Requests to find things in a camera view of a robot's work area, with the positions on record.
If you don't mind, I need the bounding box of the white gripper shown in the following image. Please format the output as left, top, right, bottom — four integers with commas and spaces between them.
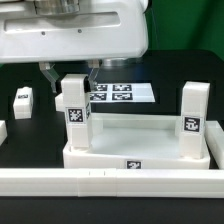
0, 0, 149, 93

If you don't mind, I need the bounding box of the white desk top tray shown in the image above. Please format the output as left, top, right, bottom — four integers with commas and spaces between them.
63, 113, 210, 169

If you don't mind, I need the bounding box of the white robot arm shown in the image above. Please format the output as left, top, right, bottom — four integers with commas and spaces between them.
0, 0, 150, 90

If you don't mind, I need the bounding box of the white left fence block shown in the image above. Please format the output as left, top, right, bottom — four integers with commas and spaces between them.
0, 120, 7, 146

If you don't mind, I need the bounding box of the white front fence bar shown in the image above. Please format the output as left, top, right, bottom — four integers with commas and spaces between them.
0, 168, 224, 198

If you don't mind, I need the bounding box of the white fence bar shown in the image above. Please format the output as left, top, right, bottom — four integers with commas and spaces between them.
205, 121, 224, 170
0, 168, 224, 198

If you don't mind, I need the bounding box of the white right fence bar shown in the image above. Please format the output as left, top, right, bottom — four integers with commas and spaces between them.
205, 121, 224, 170

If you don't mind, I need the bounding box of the white marker base plate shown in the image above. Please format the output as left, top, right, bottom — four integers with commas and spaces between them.
90, 83, 155, 103

